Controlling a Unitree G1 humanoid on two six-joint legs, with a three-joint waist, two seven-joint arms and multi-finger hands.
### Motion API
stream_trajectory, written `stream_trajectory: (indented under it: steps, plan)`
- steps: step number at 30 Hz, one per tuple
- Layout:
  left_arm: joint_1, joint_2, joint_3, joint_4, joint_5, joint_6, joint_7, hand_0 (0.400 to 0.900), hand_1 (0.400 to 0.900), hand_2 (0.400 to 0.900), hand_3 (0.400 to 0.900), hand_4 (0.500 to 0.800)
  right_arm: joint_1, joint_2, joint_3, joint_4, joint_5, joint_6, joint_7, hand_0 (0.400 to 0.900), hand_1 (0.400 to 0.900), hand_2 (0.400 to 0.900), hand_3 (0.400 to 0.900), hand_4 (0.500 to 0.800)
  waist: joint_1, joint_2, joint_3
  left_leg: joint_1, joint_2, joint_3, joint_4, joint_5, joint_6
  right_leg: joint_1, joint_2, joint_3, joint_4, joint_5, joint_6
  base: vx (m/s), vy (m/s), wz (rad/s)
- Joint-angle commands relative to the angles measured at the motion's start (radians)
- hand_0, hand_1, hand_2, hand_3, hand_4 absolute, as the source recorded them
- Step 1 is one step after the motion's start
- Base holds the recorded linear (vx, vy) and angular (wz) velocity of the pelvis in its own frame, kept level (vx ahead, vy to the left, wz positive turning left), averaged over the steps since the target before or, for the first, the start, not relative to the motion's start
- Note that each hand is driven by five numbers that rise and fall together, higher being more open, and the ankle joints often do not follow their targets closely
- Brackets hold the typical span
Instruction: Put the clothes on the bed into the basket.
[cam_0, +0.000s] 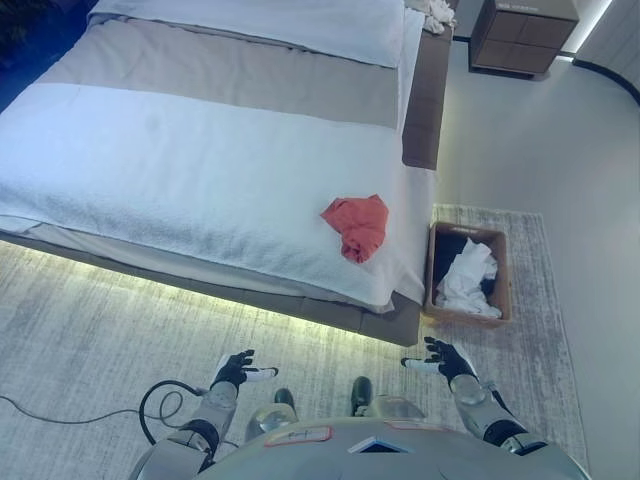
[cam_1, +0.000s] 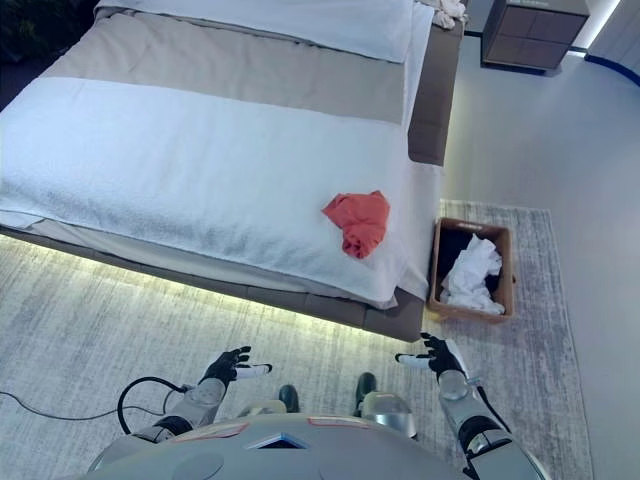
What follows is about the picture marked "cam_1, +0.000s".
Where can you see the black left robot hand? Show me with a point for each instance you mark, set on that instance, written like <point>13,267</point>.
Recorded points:
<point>225,367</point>

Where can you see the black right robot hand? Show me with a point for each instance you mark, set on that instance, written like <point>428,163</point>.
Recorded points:
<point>445,360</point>

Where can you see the red cloth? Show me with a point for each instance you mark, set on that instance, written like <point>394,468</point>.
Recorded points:
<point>362,220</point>

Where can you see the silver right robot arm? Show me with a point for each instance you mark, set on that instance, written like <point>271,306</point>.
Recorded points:
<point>465,410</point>

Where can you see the brown rectangular laundry basket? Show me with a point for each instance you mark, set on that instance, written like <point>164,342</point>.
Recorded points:
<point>506,270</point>

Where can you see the white fluffy bed blanket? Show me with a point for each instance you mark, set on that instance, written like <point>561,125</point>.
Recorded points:
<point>175,175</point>

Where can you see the taupe bed sheet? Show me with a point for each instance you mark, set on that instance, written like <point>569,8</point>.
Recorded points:
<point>250,75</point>

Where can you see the silver left robot leg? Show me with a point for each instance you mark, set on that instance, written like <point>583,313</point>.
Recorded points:
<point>288,397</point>

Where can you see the silver robot leg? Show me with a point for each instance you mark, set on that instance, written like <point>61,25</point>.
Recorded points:
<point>288,397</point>
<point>382,405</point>

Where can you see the silver right robot leg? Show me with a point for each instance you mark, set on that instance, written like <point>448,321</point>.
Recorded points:
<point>382,405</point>

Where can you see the white crumpled cloth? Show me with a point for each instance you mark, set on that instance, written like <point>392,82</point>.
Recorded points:
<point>472,277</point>

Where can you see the grey robot torso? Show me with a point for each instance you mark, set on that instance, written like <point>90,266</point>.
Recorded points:
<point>280,455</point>

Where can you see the black cloth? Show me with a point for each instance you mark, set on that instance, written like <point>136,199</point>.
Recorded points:
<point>450,247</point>

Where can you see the grey patterned rug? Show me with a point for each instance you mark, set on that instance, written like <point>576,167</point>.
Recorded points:
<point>100,310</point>

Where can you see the brown grey nightstand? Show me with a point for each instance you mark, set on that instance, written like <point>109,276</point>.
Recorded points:
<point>530,35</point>

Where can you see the cream crumpled clothing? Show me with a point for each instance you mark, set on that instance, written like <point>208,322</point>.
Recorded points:
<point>449,11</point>

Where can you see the dark green plant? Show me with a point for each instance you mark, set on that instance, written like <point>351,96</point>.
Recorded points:
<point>35,25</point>

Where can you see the taupe upholstered bed frame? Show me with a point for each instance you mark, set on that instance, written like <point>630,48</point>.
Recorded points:
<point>430,125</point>

